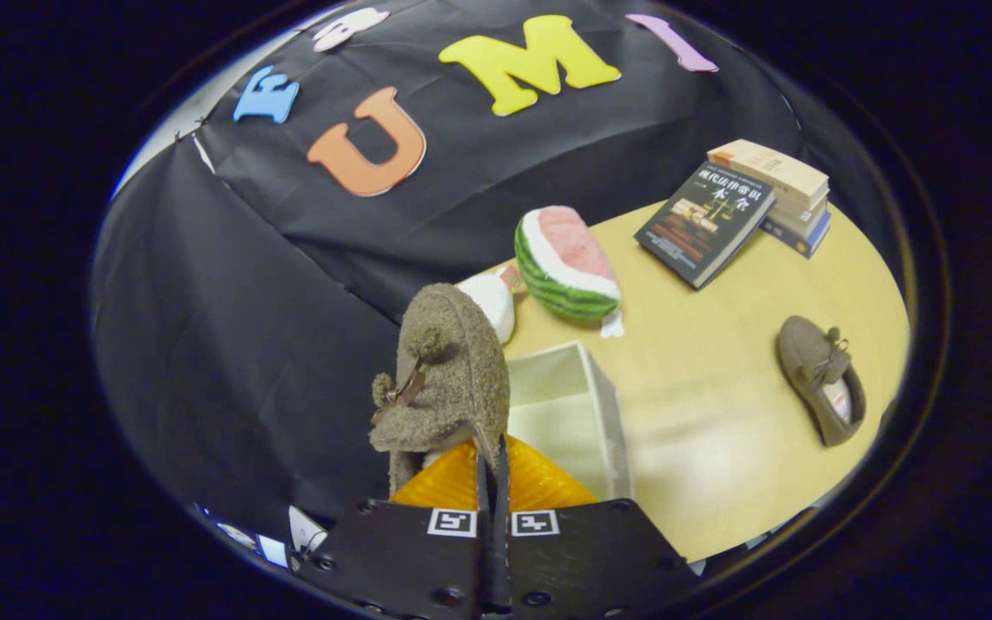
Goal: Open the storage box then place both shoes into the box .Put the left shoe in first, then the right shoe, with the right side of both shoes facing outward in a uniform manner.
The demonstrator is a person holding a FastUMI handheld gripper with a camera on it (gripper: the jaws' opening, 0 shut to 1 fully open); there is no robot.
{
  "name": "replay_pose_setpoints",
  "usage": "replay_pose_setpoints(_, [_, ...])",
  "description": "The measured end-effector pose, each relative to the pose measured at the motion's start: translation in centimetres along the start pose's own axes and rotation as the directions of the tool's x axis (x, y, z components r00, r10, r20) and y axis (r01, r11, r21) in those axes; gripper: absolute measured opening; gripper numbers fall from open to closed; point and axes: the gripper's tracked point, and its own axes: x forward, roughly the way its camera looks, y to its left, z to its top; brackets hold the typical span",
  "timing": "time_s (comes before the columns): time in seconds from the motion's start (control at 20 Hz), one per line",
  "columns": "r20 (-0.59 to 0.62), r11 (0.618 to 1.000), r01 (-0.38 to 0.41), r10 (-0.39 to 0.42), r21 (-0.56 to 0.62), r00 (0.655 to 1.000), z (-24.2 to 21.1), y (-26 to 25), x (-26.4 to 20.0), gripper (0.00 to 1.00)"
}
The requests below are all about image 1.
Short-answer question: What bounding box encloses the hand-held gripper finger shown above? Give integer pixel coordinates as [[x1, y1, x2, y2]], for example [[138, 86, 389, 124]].
[[296, 434, 496, 620], [495, 434, 697, 620]]

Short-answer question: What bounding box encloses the grey storage box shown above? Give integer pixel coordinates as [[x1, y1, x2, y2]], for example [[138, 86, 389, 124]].
[[505, 341, 635, 503]]

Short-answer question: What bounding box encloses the brown fuzzy shoe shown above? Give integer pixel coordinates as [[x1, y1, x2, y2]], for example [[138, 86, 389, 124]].
[[369, 283, 512, 497], [775, 315, 868, 448]]

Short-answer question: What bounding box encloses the white paper sheet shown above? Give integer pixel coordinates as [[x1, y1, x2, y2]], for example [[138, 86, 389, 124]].
[[288, 506, 330, 555]]

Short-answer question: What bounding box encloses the white plush toy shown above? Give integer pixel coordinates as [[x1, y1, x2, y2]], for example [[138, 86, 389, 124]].
[[459, 274, 517, 344]]

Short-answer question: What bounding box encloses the watermelon slice plush toy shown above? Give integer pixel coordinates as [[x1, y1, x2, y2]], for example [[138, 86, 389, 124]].
[[514, 205, 626, 339]]

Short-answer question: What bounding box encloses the black cover book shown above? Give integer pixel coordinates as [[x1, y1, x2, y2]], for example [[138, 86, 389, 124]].
[[634, 161, 778, 290]]

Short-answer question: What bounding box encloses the blue cover book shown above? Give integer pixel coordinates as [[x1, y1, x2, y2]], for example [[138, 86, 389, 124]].
[[759, 211, 834, 259]]

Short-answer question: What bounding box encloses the cream book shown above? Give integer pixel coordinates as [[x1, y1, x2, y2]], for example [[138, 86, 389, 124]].
[[767, 193, 832, 239]]

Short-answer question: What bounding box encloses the beige cover book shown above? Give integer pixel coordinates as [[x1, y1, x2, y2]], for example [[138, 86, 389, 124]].
[[707, 138, 832, 208]]

